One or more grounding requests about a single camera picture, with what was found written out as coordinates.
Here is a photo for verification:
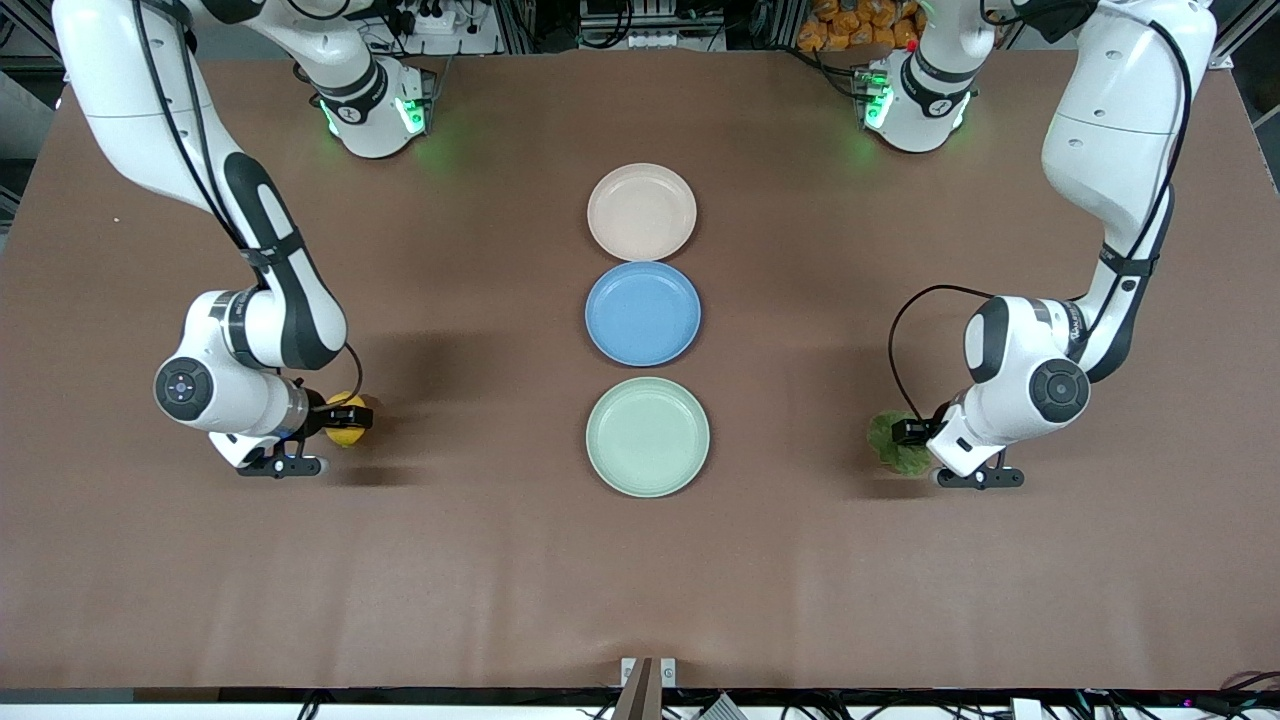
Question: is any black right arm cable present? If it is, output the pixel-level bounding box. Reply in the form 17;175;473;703
133;0;365;406

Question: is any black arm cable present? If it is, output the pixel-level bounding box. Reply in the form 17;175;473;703
887;15;1195;426
133;0;365;406

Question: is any pale green round plate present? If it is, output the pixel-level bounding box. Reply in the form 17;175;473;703
585;376;712;499

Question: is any green lettuce leaf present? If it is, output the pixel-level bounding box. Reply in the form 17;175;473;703
866;411;938;480

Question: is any yellow lemon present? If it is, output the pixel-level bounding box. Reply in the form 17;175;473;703
327;392;380;449

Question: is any beige round plate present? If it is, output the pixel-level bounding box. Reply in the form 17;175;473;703
586;162;699;263

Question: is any pile of orange fruits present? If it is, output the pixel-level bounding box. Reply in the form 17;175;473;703
797;0;921;53

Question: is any blue round plate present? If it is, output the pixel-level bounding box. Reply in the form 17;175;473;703
584;260;703;368

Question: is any metal table edge bracket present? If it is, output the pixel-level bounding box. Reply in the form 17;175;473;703
620;657;678;720

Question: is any aluminium frame profile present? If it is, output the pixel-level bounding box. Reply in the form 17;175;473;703
1205;0;1280;71

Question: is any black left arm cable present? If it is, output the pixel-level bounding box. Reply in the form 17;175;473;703
887;15;1195;426

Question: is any white power strip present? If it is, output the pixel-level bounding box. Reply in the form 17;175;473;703
393;0;483;37

